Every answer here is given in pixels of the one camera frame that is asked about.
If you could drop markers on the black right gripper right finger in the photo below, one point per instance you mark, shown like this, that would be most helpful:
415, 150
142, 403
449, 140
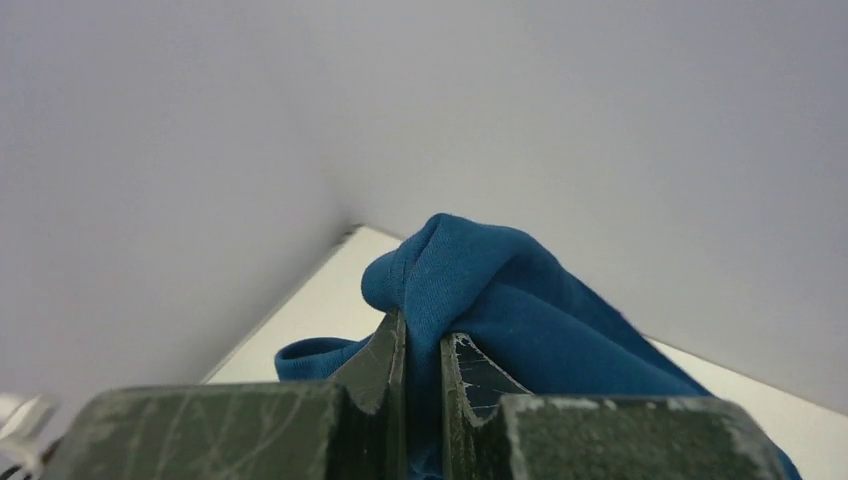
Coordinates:
495, 428

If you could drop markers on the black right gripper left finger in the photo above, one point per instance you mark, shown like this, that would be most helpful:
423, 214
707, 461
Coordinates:
349, 426

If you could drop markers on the blue t-shirt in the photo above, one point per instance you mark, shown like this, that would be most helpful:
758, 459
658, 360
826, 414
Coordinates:
520, 307

